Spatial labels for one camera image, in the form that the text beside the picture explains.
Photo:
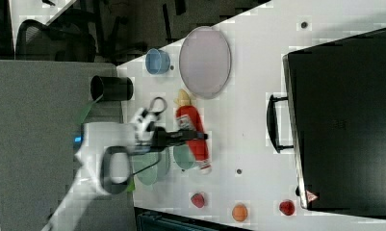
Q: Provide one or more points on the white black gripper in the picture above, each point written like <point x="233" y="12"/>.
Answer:
<point x="150" y="137"/>

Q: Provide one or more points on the red ketchup bottle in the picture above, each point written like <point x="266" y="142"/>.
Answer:
<point x="188" y="118"/>

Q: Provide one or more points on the black toaster oven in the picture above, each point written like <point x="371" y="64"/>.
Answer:
<point x="336" y="94"/>

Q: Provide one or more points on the yellow toy banana peel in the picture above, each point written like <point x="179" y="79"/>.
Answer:
<point x="183" y="99"/>

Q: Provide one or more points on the grey round plate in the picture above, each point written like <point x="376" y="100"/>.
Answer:
<point x="205" y="62"/>

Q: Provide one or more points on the green spatula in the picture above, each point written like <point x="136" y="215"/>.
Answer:
<point x="85" y="111"/>

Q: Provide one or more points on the red toy fruit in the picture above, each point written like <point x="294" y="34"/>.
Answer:
<point x="287" y="207"/>

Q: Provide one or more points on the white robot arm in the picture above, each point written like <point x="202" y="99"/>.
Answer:
<point x="104" y="155"/>

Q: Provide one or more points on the orange toy fruit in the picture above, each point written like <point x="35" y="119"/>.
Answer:
<point x="239" y="212"/>

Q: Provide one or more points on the green cup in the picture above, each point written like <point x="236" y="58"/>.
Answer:
<point x="183" y="157"/>

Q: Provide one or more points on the black office chair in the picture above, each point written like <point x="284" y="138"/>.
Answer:
<point x="67" y="39"/>

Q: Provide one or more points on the blue cup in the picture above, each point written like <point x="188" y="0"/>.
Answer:
<point x="157" y="61"/>

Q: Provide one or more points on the red toy strawberry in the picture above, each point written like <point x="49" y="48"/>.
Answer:
<point x="198" y="200"/>

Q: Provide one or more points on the black cylinder holder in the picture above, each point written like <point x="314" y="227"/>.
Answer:
<point x="111" y="88"/>

